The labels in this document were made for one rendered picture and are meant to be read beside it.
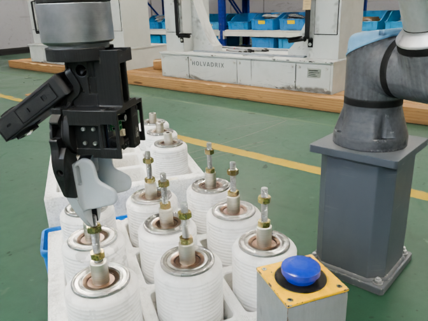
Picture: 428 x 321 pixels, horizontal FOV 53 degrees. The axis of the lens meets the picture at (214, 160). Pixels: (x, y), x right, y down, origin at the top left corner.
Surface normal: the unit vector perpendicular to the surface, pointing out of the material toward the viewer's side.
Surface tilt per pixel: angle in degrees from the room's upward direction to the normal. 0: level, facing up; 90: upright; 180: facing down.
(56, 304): 0
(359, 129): 72
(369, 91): 91
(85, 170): 91
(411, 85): 114
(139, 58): 90
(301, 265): 0
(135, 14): 90
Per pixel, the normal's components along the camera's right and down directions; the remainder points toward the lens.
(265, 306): -0.94, 0.15
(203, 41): -0.66, 0.27
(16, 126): -0.23, 0.34
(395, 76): -0.86, 0.33
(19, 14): 0.75, 0.20
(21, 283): -0.04, -0.94
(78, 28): 0.28, 0.31
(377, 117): -0.14, 0.04
